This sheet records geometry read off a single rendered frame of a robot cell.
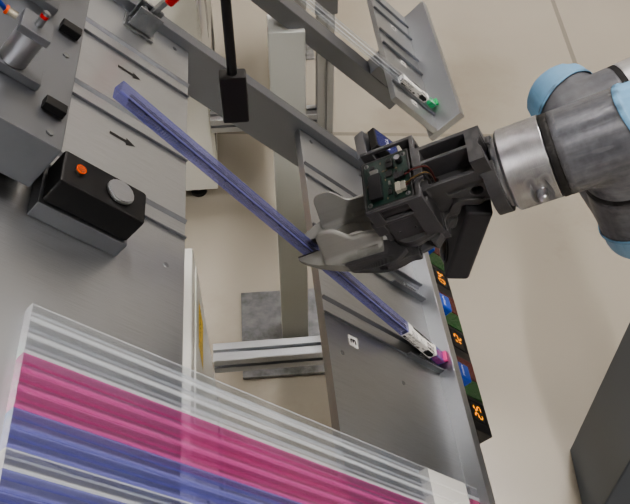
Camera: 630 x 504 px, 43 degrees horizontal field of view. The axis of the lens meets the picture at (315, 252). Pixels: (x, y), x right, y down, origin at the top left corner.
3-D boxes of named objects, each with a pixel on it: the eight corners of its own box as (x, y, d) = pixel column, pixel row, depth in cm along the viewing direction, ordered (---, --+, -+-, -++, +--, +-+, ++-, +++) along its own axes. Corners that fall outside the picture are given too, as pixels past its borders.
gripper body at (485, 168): (352, 154, 74) (477, 106, 69) (389, 204, 80) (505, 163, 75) (358, 220, 69) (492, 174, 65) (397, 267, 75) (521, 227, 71)
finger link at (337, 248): (276, 234, 75) (363, 198, 72) (305, 264, 80) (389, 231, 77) (278, 261, 74) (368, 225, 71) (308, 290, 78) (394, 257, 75)
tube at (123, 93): (435, 355, 95) (444, 352, 95) (437, 365, 94) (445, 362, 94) (114, 87, 65) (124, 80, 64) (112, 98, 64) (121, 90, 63)
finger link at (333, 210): (277, 196, 78) (362, 169, 74) (305, 227, 82) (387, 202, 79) (275, 222, 76) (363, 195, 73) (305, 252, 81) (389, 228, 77)
